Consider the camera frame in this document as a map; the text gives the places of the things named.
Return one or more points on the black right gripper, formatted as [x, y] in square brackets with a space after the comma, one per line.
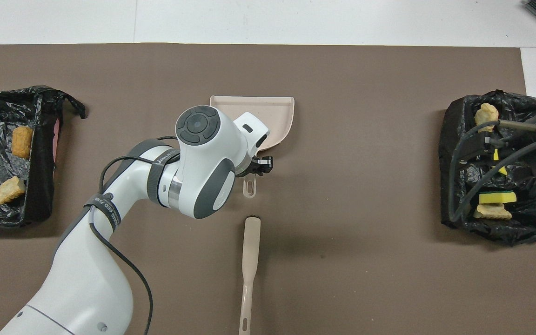
[486, 143]

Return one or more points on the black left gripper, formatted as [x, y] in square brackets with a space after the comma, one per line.
[245, 168]

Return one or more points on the striped croissant bread piece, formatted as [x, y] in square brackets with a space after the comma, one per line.
[486, 112]
[10, 190]

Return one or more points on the large yellow sponge piece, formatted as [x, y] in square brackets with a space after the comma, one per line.
[502, 170]

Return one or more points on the beige plastic dustpan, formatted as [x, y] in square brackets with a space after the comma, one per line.
[277, 116]

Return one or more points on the small yellow sponge piece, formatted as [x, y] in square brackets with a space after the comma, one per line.
[498, 197]

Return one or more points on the beige hand brush black bristles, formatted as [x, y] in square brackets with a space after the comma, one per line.
[251, 251]

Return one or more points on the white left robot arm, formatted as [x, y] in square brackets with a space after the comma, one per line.
[203, 153]

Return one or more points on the trash bin black bag lined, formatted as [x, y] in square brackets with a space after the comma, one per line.
[519, 232]

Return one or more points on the empty bin black bag lined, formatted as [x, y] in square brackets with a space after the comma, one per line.
[44, 186]

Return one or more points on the pale flat bread piece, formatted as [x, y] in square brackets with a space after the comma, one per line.
[493, 212]

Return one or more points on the brown paper table mat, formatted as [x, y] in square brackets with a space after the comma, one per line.
[342, 139]

